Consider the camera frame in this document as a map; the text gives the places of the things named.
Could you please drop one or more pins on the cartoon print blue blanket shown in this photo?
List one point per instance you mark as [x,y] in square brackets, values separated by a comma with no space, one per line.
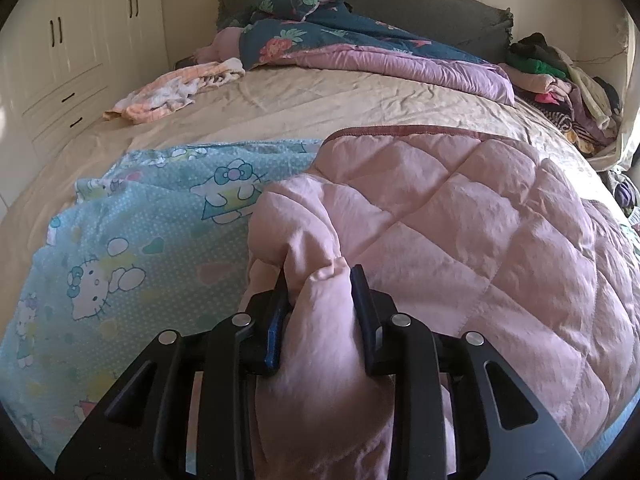
[125,220]

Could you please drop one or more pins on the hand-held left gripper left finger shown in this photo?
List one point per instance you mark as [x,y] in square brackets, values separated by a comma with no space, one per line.
[275,340]

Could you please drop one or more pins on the bed with beige sheet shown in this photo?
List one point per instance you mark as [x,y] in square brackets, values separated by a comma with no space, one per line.
[300,105]

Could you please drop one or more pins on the white wardrobe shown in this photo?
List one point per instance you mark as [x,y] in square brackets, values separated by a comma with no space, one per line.
[75,35]

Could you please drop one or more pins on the purple cloth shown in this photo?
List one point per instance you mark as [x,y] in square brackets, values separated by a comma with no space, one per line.
[625,194]

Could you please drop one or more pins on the peach floral cloth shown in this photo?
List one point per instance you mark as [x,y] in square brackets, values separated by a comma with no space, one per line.
[165,92]

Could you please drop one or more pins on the grey headboard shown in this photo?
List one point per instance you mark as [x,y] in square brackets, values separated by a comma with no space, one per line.
[425,10]

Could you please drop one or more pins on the pile of clothes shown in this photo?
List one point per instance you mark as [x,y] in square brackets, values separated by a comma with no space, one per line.
[560,90]

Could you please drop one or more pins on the pink cloth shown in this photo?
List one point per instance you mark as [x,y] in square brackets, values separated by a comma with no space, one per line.
[222,45]

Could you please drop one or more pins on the teal floral duvet purple lining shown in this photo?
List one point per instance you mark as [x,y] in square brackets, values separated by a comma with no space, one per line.
[350,35]

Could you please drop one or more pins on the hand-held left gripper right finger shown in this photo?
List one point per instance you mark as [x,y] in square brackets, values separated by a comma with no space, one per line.
[365,325]

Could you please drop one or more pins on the pink quilted jacket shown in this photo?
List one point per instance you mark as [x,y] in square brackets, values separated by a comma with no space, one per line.
[475,240]

